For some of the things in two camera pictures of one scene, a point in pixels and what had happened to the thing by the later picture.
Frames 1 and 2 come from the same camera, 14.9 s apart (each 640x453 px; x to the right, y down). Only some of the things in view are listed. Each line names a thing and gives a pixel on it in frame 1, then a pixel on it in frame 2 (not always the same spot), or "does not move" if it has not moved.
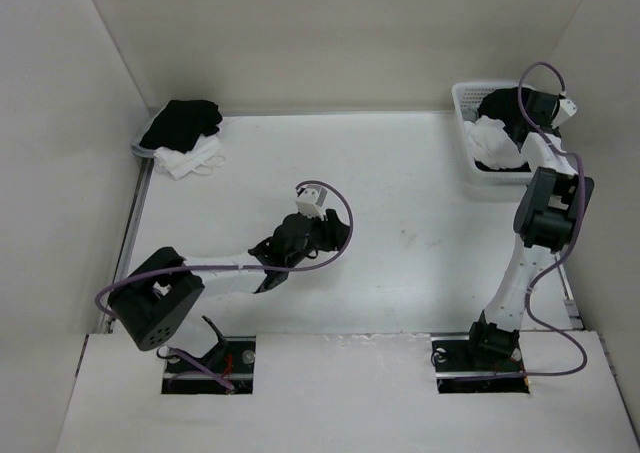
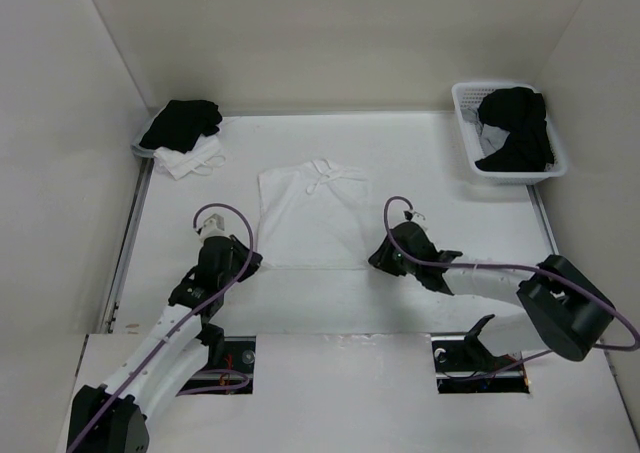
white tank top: [491, 145] -> [313, 217]
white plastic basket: [466, 98] does not move
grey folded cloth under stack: [141, 150] does not move
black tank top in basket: [504, 105] does not move
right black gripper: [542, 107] -> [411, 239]
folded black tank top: [181, 123] does not move
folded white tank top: [202, 157] does not move
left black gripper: [334, 233] -> [241, 251]
